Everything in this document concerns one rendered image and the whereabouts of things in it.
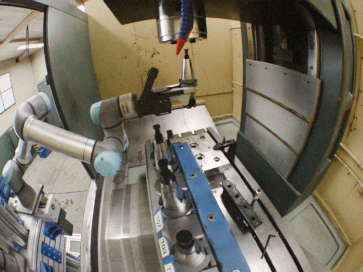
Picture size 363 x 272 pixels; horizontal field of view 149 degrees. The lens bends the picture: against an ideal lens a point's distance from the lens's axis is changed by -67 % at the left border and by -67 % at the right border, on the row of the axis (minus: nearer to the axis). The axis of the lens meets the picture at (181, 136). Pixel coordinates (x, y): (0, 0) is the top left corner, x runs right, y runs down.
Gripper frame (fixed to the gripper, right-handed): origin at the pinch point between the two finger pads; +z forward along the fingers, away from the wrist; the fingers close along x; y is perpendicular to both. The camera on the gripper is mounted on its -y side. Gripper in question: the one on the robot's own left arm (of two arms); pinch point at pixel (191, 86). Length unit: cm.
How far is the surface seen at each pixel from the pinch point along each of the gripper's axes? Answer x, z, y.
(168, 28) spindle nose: 5.9, -6.8, -19.8
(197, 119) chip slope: -82, 30, 57
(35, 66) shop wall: -447, -430, -134
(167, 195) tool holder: 34.0, -15.9, 7.2
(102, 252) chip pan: 25, -63, 67
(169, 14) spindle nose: 6.4, -6.2, -24.2
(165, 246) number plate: 33, -22, 39
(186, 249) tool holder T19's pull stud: 44.4, -15.4, 3.3
